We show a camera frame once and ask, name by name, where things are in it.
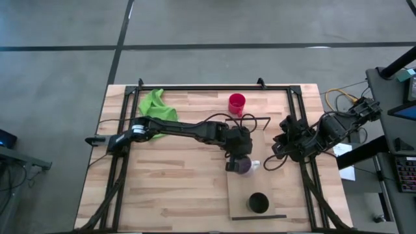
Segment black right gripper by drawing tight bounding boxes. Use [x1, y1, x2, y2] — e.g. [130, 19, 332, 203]
[272, 114, 313, 162]

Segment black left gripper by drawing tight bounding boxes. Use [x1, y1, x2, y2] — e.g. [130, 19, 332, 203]
[224, 126, 254, 173]

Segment purple and white mug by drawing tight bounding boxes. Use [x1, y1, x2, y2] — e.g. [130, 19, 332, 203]
[234, 156, 262, 178]

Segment red plastic cup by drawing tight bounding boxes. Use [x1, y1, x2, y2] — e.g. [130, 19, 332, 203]
[227, 93, 247, 118]

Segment black cup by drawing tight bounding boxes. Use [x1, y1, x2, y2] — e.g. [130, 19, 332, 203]
[246, 192, 271, 215]

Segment white paper sheet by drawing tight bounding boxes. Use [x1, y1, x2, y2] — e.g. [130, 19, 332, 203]
[332, 142, 357, 182]

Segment black desk beam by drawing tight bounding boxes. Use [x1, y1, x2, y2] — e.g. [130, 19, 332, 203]
[335, 135, 390, 171]

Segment green cloth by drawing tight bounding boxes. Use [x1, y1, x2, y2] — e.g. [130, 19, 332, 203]
[137, 88, 179, 141]

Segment dark grey desk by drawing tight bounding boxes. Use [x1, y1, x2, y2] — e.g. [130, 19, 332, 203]
[365, 66, 416, 234]

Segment black keyboard with coloured keys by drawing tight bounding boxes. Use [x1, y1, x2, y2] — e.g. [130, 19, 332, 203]
[394, 155, 416, 194]

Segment tablet with blue screen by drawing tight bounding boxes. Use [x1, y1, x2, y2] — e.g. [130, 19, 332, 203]
[387, 100, 416, 122]

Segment black pole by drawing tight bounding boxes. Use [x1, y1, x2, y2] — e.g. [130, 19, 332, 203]
[379, 45, 416, 80]

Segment grey metal stand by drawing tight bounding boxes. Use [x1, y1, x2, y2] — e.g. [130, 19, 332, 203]
[0, 145, 53, 234]

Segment black device with blue light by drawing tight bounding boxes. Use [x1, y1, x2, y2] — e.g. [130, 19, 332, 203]
[0, 128, 18, 150]

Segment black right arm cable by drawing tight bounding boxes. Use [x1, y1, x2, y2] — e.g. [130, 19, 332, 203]
[263, 152, 291, 172]

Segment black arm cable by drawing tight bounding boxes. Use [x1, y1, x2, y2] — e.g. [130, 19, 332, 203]
[263, 152, 291, 172]
[200, 112, 258, 135]

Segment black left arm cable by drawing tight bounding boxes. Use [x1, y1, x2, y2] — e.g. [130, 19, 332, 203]
[200, 112, 258, 135]

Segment yellow cable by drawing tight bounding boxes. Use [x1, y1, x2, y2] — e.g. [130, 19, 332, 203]
[324, 88, 359, 112]

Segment black aluminium table frame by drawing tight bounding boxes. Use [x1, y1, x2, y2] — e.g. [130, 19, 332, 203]
[74, 77, 350, 233]

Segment black triangular bracket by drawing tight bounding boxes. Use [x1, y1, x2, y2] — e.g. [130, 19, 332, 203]
[393, 136, 415, 153]

